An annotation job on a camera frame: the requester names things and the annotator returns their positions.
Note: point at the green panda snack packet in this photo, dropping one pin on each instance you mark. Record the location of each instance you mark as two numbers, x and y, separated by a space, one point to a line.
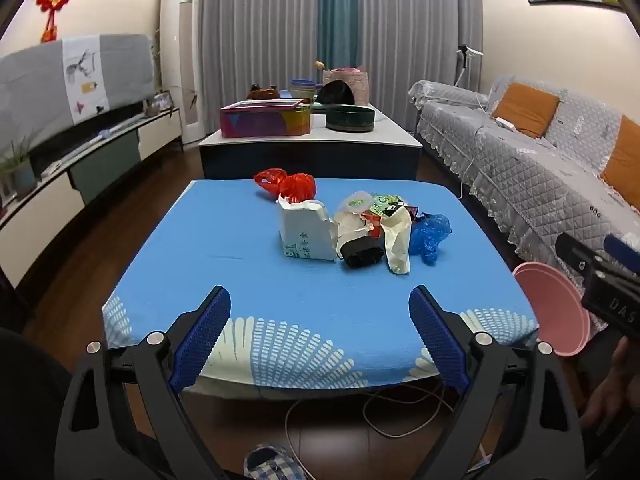
385 205

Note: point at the covered television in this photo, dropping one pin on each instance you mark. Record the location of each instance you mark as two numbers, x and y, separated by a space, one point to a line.
51 87

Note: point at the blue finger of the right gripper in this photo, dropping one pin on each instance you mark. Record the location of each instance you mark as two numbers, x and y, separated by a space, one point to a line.
628 257

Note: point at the teal curtain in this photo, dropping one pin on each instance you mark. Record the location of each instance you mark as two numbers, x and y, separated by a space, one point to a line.
338 33

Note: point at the clear plastic lid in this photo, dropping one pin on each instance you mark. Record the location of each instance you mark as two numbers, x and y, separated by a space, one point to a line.
357 203

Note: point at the person's right hand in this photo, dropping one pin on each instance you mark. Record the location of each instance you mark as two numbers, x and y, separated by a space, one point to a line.
620 387

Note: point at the blue patterned table cloth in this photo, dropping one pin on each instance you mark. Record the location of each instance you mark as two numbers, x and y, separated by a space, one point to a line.
309 324

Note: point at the white tv cabinet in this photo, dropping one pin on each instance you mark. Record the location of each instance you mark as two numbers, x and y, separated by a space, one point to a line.
30 225

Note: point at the grey quilted sofa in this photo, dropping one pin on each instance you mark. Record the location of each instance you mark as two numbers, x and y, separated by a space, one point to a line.
534 189

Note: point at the red plastic bag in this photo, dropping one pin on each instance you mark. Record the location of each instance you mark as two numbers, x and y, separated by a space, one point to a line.
295 188

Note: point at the blue plastic bag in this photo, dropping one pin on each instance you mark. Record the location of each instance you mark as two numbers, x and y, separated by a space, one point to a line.
427 232

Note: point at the cream plastic bag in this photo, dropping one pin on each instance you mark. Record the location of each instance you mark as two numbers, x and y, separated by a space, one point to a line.
397 230

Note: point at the white floor lamp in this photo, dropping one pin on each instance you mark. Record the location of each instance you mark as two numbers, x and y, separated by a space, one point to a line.
465 55

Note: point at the orange cushion far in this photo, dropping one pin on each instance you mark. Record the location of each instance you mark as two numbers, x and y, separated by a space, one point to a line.
528 109

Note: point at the orange cushion near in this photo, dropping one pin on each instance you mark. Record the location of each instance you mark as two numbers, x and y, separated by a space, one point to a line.
622 171

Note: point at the white torn paper carton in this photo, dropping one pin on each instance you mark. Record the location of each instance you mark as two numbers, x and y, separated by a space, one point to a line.
307 230

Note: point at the small photo frame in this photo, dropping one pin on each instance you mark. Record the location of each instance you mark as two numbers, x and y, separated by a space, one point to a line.
162 101

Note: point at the orange cushion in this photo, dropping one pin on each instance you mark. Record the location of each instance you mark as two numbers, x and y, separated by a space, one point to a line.
622 171
528 109

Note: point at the grey curtain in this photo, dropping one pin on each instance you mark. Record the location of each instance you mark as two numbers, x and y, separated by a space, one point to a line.
265 42

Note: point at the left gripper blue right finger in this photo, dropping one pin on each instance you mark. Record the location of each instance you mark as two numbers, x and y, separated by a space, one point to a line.
445 336

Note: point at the pink black snack wrapper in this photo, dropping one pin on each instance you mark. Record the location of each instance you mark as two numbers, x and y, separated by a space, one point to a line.
413 211

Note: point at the colourful rectangular tin box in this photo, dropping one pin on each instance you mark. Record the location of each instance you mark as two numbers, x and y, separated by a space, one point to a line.
263 118

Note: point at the white standing air conditioner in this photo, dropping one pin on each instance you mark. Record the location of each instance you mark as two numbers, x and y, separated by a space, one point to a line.
179 46

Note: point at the dark green round tin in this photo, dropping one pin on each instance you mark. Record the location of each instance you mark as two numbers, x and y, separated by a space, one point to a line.
350 118

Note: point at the small potted plant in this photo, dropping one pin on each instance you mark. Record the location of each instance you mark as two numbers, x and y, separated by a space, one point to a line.
17 166

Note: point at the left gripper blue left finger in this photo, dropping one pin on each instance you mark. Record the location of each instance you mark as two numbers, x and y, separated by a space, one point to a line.
193 335

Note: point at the pink trash bin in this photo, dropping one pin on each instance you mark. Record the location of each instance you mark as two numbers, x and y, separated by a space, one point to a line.
557 304

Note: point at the brown teapot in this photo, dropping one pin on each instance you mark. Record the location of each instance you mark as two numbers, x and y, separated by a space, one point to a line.
259 93

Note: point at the blue checked slipper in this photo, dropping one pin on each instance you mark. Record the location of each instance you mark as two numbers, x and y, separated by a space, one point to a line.
268 462

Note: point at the stacked coloured bowls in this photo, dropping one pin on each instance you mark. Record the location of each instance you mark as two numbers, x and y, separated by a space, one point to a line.
303 89

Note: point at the white coffee table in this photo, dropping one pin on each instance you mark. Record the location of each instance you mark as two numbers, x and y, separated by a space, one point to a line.
387 152

